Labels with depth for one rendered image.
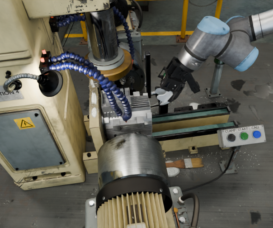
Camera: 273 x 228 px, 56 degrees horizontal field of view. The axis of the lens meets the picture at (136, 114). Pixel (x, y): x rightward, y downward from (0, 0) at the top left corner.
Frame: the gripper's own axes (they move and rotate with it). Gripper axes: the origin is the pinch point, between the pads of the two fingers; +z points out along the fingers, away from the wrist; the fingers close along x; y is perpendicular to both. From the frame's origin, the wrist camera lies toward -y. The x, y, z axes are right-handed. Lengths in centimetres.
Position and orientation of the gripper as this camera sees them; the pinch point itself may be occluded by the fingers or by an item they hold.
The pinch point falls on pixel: (163, 102)
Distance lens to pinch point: 104.4
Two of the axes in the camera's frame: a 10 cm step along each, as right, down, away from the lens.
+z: -4.4, 6.5, 6.2
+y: -8.9, -2.3, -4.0
